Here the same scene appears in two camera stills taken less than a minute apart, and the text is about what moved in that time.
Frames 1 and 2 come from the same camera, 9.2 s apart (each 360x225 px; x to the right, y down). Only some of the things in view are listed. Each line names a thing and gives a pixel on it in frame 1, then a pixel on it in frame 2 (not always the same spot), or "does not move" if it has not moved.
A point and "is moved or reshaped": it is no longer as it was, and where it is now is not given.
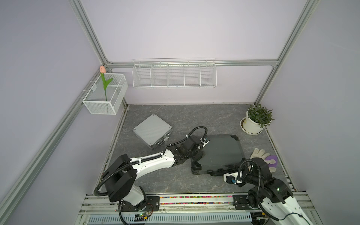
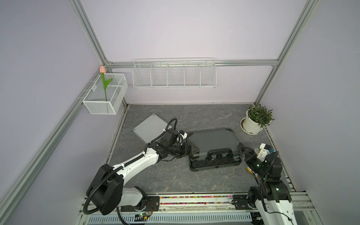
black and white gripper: x=205 y=143 -> x=182 y=136
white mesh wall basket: x=107 y=94 does not move
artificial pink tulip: x=102 y=71 does not move
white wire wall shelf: x=174 y=73 does not move
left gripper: x=198 y=156 -> x=184 y=152
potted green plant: x=257 y=116 does not move
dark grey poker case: x=222 y=153 is moved or reshaped
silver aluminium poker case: x=153 y=131 does not move
